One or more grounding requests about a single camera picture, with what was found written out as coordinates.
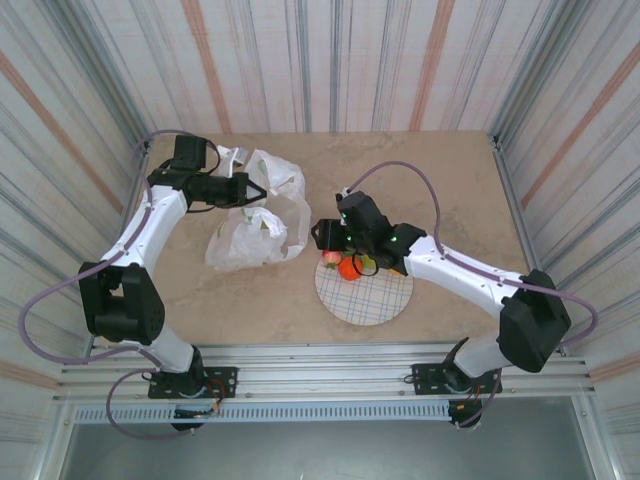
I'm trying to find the white printed plastic bag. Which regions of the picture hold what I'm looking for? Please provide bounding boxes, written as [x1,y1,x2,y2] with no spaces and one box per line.
[203,148,312,272]

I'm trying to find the round checked plate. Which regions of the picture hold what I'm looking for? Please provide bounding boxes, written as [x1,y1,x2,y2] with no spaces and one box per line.
[314,252,416,327]

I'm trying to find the small circuit board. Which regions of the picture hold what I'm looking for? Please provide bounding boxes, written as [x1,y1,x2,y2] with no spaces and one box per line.
[447,399,484,416]
[173,405,222,420]

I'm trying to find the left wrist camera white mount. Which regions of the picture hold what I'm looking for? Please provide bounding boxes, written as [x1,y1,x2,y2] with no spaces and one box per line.
[212,143,250,177]

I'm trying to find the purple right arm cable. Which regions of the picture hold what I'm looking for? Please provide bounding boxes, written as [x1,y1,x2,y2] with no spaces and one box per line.
[342,160,600,430]

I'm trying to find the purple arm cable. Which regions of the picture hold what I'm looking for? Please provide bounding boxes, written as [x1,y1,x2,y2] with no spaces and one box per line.
[18,129,222,441]
[342,160,600,430]

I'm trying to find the aluminium rail beam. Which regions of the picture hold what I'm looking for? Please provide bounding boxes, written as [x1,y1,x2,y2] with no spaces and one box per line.
[53,343,597,402]

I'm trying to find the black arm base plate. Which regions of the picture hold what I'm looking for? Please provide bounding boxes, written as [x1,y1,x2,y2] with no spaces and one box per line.
[410,362,502,397]
[147,366,239,401]

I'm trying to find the aluminium side rail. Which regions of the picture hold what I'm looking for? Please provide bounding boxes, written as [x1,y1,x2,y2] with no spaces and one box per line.
[491,132,569,357]

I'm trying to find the white slotted cable duct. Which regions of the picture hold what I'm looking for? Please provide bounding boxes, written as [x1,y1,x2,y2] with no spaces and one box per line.
[73,402,451,425]

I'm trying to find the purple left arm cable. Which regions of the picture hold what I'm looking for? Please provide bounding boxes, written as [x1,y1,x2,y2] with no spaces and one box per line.
[18,129,222,441]

